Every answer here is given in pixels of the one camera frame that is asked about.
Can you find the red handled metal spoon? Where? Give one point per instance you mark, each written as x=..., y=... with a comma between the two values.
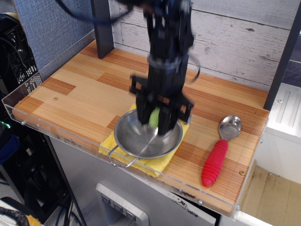
x=229, y=129

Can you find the right dark frame post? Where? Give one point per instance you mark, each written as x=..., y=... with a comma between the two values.
x=284, y=60

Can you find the left dark frame post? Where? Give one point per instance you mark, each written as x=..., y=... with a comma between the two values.
x=103, y=33

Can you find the blue fabric partition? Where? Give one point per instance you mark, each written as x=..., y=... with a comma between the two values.
x=53, y=36

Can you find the black perforated crate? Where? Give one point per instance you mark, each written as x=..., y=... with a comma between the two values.
x=17, y=63

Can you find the green toy broccoli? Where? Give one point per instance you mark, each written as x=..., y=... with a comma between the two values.
x=154, y=118

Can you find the grey button panel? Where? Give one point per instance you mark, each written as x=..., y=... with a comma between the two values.
x=117, y=210

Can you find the steel bowl with handles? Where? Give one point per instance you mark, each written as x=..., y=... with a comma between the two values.
x=141, y=142

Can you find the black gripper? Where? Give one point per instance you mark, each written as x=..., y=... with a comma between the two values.
x=162, y=88

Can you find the white side unit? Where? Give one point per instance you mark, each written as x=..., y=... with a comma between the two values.
x=279, y=149

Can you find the clear acrylic edge guard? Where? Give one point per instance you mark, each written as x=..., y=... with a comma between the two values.
x=81, y=103

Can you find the stainless toy cabinet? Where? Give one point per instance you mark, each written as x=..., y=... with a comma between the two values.
x=84, y=170

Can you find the dark frame post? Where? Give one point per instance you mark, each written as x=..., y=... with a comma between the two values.
x=284, y=60
x=103, y=33

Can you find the yellow cloth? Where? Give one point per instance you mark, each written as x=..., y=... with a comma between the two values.
x=145, y=166

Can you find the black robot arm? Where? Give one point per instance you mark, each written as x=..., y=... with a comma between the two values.
x=170, y=35

